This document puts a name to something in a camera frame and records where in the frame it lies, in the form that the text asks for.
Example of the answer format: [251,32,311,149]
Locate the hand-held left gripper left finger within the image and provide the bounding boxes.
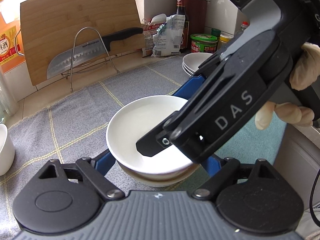
[37,150,125,202]

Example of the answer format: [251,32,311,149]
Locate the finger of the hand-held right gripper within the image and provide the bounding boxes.
[136,55,265,158]
[172,54,225,101]

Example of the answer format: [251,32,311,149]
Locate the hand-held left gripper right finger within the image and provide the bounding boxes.
[191,154,275,202]

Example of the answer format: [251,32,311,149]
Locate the white plate two fruit prints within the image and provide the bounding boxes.
[182,53,215,71]

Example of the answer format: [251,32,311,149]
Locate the person's right hand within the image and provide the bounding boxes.
[255,42,320,130]

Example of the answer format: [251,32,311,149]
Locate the grey bottle red cap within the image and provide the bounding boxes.
[235,21,250,38]

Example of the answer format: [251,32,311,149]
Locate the yellow-lid jar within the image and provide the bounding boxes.
[219,34,234,49]

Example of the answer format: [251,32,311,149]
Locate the large green-lid sauce jar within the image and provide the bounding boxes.
[190,34,217,54]

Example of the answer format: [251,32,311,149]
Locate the small green-lid jar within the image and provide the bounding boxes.
[211,28,222,42]

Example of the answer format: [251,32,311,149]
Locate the white printed bag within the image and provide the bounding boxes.
[152,15,186,57]

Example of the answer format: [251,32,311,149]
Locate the grey blue checked dish mat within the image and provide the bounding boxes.
[0,55,287,195]

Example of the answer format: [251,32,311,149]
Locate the red clipped bag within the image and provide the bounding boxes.
[142,21,160,57]

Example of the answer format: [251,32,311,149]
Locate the dark wooden knife block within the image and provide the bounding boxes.
[184,0,208,43]

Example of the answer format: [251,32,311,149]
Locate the dark soy sauce bottle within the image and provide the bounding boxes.
[175,0,190,53]

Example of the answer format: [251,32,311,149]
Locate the bamboo cutting board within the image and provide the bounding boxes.
[20,0,147,87]

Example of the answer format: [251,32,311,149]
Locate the orange cooking wine jug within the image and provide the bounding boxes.
[0,0,25,74]

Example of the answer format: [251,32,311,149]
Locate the metal wire rack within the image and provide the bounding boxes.
[61,27,120,93]

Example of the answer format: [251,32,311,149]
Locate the black cable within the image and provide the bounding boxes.
[309,167,320,229]

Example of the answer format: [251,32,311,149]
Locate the black-handled kitchen knife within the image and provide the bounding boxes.
[47,27,143,79]

